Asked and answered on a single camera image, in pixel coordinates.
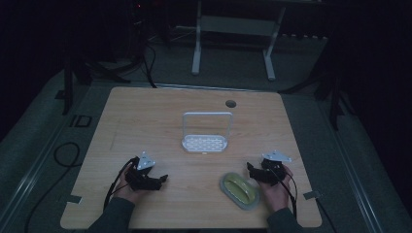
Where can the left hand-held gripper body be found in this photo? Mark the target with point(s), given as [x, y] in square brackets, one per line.
[142, 174]

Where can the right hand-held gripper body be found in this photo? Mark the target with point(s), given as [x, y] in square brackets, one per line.
[271, 170]

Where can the green soap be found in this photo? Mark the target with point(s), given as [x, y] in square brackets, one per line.
[240, 190]

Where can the white soap rack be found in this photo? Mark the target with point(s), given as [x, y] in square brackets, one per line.
[205, 137]

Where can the person's left hand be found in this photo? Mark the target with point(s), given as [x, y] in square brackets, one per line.
[127, 191]

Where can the person's right hand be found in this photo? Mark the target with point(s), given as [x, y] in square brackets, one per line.
[276, 194]

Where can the grey tape piece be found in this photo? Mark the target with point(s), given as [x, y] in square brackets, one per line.
[73, 199]
[312, 194]

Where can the black tripod stand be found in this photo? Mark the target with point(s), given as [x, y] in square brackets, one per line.
[330, 87]
[94, 61]

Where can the white metal stand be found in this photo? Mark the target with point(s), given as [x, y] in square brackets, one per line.
[235, 35]

